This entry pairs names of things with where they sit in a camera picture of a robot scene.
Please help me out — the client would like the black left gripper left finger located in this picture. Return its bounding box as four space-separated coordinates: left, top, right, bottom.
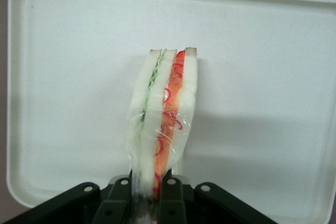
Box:
4 175 134 224

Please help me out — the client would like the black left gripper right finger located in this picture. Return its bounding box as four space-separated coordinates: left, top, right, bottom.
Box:
156 174 278 224

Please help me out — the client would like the triangle sandwich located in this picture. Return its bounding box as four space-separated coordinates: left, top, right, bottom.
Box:
123 46 198 224

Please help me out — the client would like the cream rectangular plastic tray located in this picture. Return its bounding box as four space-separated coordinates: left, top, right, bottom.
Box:
5 0 336 224

